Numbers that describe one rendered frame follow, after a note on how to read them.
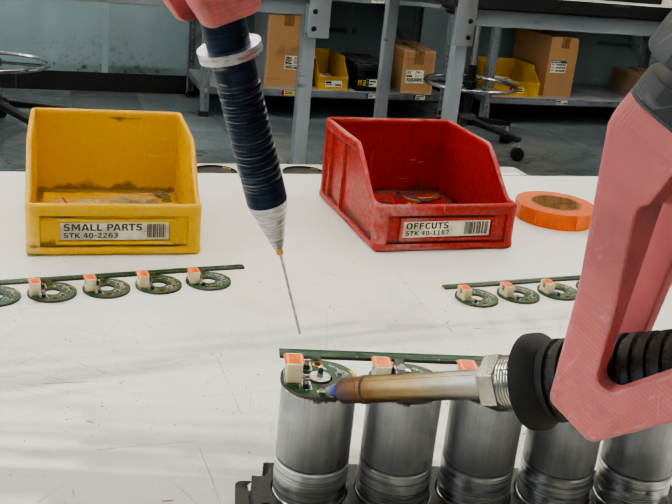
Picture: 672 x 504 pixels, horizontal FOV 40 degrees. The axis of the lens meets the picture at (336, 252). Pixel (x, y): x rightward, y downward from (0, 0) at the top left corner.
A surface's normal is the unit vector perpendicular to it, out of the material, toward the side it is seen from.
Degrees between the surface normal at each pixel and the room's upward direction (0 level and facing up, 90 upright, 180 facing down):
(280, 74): 89
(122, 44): 90
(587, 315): 98
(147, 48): 90
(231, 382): 0
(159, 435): 0
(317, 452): 90
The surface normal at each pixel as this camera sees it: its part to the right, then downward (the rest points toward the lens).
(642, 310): -0.60, 0.17
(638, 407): -0.70, 0.33
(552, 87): 0.37, 0.36
